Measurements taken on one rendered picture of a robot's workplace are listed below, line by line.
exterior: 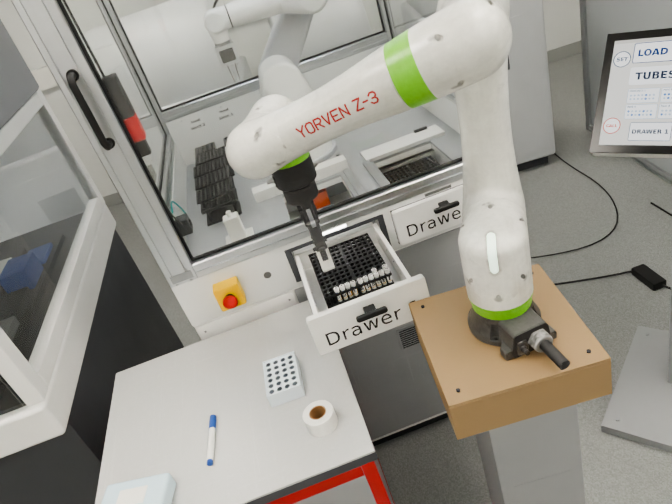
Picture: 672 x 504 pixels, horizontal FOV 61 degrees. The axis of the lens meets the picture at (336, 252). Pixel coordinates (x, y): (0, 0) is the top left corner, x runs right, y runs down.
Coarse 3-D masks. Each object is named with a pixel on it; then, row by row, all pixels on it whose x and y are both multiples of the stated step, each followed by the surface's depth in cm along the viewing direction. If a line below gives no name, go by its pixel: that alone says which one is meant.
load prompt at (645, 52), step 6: (642, 42) 143; (648, 42) 142; (654, 42) 141; (660, 42) 140; (666, 42) 139; (636, 48) 143; (642, 48) 142; (648, 48) 142; (654, 48) 141; (660, 48) 140; (666, 48) 139; (636, 54) 143; (642, 54) 142; (648, 54) 142; (654, 54) 141; (660, 54) 140; (666, 54) 139; (636, 60) 143; (642, 60) 142; (648, 60) 141; (654, 60) 141; (660, 60) 140; (666, 60) 139
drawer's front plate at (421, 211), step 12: (444, 192) 159; (456, 192) 159; (420, 204) 158; (432, 204) 159; (396, 216) 159; (408, 216) 159; (420, 216) 160; (432, 216) 161; (456, 216) 163; (396, 228) 161; (420, 228) 162; (432, 228) 163; (444, 228) 164; (408, 240) 163
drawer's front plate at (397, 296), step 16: (384, 288) 131; (400, 288) 131; (416, 288) 132; (352, 304) 130; (368, 304) 131; (384, 304) 132; (400, 304) 133; (320, 320) 130; (336, 320) 131; (352, 320) 132; (368, 320) 133; (384, 320) 134; (400, 320) 135; (320, 336) 132; (336, 336) 133; (352, 336) 134; (368, 336) 135; (320, 352) 135
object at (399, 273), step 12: (372, 228) 163; (336, 240) 162; (372, 240) 165; (384, 240) 154; (300, 252) 162; (312, 252) 162; (384, 252) 160; (300, 264) 156; (396, 264) 145; (300, 276) 155; (312, 276) 161; (396, 276) 149; (408, 276) 138; (312, 288) 156; (312, 300) 141; (324, 300) 150; (312, 312) 141
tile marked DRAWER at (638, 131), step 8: (632, 128) 142; (640, 128) 141; (648, 128) 140; (656, 128) 139; (664, 128) 138; (632, 136) 142; (640, 136) 141; (648, 136) 140; (656, 136) 139; (664, 136) 138
